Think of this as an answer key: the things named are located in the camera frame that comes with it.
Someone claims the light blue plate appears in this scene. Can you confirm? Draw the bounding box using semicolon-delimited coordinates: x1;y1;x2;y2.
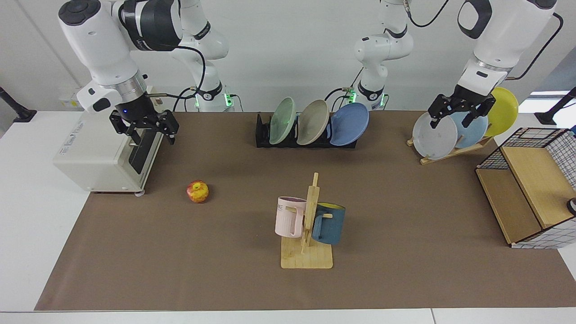
450;110;489;149

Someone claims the pale green plate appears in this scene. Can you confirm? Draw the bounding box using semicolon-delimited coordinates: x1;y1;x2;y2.
269;97;297;145

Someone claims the dark blue cup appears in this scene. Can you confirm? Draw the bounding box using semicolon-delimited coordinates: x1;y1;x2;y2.
311;202;346;245

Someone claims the beige plate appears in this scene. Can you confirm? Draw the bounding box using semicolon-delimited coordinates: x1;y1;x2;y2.
297;99;330;146

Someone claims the red yellow apple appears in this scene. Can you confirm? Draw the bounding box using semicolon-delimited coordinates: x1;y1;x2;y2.
187;180;209;203

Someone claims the wooden cup stand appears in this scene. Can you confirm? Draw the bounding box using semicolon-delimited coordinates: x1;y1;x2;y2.
281;172;333;270

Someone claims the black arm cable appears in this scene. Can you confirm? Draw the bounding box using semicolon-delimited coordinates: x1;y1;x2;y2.
404;0;564;81
148;45;207;113

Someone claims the pale toaster oven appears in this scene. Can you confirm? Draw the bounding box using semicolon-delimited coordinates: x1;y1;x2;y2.
53;85;166;196

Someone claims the wooden plate rack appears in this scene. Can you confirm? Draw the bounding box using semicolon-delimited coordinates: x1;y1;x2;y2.
406;135;493;165

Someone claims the brown table cloth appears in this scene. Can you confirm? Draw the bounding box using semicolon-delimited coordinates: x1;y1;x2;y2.
34;111;576;311

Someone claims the grey plate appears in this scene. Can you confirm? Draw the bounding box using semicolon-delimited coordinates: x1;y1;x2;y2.
412;111;458;160

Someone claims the yellow plate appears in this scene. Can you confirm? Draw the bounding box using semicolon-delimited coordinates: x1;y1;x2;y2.
484;87;519;137

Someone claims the white wall socket box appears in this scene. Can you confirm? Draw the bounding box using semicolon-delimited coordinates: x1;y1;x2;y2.
58;88;85;109

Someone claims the pink cup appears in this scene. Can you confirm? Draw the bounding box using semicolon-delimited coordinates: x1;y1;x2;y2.
275;196;307;238

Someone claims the wire basket with wooden floor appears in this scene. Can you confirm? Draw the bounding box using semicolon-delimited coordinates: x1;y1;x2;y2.
476;127;576;249

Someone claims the black clamp stand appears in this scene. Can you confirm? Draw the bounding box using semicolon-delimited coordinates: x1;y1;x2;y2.
0;86;37;123
535;87;576;126

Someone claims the black dish rack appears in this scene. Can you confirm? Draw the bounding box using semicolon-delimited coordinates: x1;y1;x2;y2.
256;112;358;149

